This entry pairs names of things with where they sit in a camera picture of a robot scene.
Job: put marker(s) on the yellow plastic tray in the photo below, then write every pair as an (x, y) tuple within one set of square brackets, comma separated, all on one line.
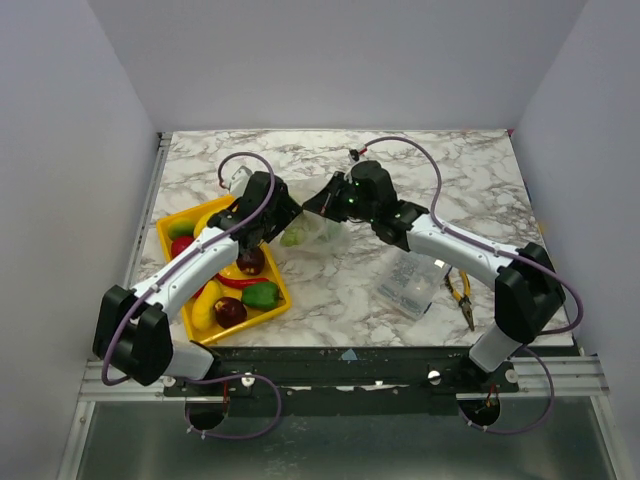
[(255, 317)]

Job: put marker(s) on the green bell pepper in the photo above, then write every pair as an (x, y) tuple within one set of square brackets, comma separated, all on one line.
[(263, 297)]

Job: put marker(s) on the dark red apple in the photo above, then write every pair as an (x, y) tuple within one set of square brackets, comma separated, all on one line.
[(252, 262), (229, 312)]

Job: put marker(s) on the red tomato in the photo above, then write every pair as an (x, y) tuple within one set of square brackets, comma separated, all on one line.
[(179, 245)]

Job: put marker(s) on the yellow handled pliers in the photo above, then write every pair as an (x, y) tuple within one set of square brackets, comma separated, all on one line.
[(462, 298)]

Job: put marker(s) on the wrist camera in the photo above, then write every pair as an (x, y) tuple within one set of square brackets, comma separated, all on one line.
[(355, 155), (237, 182)]

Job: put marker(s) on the clear zip top bag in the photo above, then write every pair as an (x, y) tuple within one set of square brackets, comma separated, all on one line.
[(328, 237)]

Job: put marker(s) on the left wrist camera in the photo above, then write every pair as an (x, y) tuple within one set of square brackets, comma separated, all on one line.
[(237, 182)]

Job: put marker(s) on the dark red apple rear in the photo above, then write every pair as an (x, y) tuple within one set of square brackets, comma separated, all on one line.
[(252, 262)]

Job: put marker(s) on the clear plastic parts box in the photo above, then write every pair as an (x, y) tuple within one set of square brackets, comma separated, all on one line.
[(409, 282)]

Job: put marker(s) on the red chili pepper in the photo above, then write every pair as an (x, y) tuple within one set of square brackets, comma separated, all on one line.
[(239, 284)]

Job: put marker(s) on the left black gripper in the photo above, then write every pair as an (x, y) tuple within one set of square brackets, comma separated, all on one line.
[(288, 211)]

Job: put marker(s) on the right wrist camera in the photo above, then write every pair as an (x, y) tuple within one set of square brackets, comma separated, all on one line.
[(355, 155)]

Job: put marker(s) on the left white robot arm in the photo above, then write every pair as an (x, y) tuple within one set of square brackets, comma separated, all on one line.
[(133, 333)]

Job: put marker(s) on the green striped ball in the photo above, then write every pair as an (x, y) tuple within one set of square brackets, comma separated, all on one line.
[(295, 237)]

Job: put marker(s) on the dark red apple front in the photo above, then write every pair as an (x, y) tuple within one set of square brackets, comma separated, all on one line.
[(229, 312)]

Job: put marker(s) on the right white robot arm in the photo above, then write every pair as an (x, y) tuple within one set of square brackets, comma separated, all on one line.
[(527, 293)]

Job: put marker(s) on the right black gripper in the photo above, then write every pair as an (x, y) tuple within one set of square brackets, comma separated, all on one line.
[(329, 198)]

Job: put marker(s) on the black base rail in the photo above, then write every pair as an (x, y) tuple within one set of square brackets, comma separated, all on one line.
[(257, 382)]

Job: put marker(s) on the green mango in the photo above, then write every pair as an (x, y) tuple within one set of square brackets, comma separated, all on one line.
[(181, 227)]

